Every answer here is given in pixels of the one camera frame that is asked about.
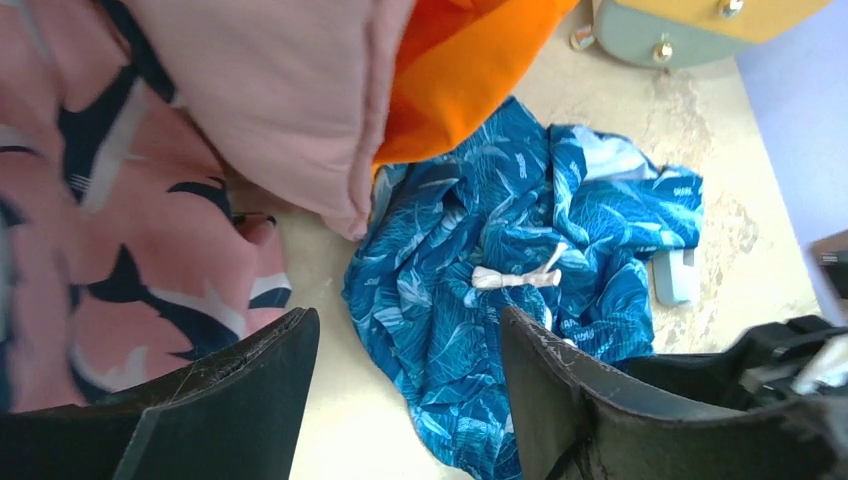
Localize blue leaf-print shorts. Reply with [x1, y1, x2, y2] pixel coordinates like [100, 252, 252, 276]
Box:
[342, 98, 703, 479]

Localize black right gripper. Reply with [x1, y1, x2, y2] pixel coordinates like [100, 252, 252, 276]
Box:
[623, 315, 847, 411]

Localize orange shorts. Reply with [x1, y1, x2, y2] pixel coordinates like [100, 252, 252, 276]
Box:
[374, 0, 577, 166]

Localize pink navy patterned shorts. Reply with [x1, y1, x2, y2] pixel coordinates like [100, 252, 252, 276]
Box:
[1, 1, 291, 412]

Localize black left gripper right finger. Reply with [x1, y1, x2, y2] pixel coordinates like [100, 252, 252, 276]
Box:
[501, 307, 847, 479]

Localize dusty pink shorts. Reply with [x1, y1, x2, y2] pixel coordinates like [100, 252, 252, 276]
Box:
[128, 1, 414, 240]

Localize round pastel drawer box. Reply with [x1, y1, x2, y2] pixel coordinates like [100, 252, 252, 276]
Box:
[570, 0, 829, 69]

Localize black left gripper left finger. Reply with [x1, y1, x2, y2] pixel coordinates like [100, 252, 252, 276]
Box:
[1, 308, 320, 479]

